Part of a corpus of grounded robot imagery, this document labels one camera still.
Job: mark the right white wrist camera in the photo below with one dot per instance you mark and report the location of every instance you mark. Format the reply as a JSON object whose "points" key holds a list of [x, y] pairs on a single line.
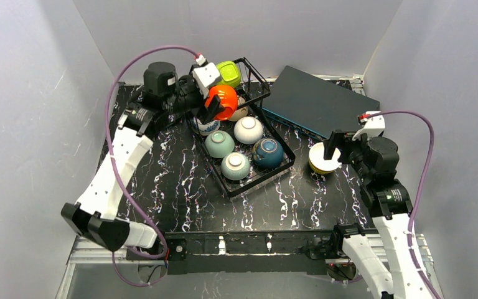
{"points": [[372, 125]]}

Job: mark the white ribbed ceramic bowl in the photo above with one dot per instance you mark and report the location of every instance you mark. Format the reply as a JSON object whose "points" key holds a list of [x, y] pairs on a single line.
{"points": [[248, 130]]}

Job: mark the dark blue glazed bowl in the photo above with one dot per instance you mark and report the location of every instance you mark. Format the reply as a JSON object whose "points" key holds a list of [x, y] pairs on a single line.
{"points": [[267, 153]]}

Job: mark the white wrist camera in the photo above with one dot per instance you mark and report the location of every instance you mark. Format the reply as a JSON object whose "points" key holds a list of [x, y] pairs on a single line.
{"points": [[207, 75], [372, 125]]}

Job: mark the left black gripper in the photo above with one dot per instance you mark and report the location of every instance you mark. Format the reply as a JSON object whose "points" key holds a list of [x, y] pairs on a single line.
{"points": [[200, 106]]}

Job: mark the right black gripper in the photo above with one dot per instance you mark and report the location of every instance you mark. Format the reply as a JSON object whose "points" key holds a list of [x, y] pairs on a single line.
{"points": [[345, 141]]}

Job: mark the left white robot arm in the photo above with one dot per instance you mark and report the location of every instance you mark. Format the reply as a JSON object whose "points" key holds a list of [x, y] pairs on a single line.
{"points": [[147, 113]]}

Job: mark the beige ceramic bowl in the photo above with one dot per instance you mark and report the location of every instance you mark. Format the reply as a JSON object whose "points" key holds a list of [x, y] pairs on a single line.
{"points": [[240, 112]]}

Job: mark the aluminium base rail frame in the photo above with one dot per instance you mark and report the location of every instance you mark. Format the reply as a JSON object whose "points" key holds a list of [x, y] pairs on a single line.
{"points": [[90, 269]]}

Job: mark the orange bowl white inside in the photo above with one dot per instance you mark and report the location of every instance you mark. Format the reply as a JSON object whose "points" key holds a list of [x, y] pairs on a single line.
{"points": [[316, 158]]}

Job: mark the glossy orange plastic bowl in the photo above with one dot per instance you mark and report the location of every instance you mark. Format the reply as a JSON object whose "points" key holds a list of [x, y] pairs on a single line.
{"points": [[228, 96]]}

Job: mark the black wire dish rack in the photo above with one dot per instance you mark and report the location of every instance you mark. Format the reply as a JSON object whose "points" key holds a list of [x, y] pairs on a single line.
{"points": [[254, 89]]}

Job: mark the pale green ceramic bowl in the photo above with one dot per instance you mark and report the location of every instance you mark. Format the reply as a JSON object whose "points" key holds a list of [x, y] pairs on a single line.
{"points": [[219, 144]]}

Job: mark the green lined ceramic bowl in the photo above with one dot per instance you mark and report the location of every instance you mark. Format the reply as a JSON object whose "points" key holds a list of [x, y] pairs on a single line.
{"points": [[235, 166]]}

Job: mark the grey teal network switch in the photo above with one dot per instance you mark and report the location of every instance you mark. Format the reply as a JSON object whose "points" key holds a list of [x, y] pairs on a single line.
{"points": [[315, 106]]}

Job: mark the blue white patterned bowl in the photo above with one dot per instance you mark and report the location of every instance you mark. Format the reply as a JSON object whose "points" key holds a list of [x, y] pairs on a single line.
{"points": [[205, 129]]}

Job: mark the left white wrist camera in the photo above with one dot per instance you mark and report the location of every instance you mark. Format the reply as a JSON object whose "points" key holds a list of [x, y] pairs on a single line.
{"points": [[207, 75]]}

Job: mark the lime green square bowl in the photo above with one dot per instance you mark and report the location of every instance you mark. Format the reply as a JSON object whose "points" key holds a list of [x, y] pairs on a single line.
{"points": [[230, 73]]}

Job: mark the yellow plastic bowl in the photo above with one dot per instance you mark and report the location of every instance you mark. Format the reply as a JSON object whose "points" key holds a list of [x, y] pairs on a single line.
{"points": [[321, 172]]}

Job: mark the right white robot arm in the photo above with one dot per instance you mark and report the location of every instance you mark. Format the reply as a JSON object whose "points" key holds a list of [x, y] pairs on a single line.
{"points": [[388, 202]]}

